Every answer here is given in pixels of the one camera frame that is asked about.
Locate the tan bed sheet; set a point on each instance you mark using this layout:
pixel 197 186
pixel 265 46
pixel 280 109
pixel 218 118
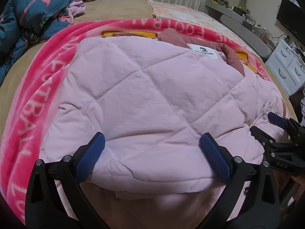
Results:
pixel 96 11

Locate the peach patterned blanket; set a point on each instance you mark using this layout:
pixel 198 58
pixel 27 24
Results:
pixel 188 15

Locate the grey wall shelf desk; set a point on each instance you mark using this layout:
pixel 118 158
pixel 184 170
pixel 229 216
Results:
pixel 234 22

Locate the pink football fleece blanket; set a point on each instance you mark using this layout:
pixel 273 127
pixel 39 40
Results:
pixel 33 104

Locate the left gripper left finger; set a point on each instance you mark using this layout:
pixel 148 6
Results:
pixel 54 197

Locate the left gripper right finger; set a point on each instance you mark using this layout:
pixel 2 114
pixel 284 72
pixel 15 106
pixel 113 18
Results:
pixel 250 198

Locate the black wall television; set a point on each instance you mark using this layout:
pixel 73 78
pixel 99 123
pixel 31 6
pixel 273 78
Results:
pixel 292 17

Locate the blue flamingo print duvet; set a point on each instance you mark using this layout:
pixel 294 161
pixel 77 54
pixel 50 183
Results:
pixel 25 23

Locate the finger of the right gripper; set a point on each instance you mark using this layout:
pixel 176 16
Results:
pixel 277 120
pixel 283 157

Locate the white drawer cabinet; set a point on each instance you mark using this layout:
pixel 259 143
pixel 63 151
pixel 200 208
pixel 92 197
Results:
pixel 287 67

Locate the purple cloth on chair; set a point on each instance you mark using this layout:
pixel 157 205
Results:
pixel 302 103

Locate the pink quilted jacket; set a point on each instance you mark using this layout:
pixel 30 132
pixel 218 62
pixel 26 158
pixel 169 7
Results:
pixel 153 100

